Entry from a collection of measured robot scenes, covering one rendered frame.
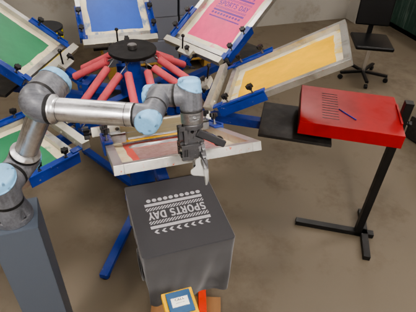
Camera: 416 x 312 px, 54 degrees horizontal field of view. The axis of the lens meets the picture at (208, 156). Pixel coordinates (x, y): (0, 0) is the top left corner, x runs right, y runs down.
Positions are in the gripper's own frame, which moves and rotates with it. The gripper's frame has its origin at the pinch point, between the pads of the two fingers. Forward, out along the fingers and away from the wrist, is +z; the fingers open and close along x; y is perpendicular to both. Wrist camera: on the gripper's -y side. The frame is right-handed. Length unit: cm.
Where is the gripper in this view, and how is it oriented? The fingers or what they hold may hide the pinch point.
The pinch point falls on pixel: (202, 176)
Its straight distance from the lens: 144.8
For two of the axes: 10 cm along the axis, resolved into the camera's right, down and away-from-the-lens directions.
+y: -9.5, 1.7, -2.7
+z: 0.5, 9.2, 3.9
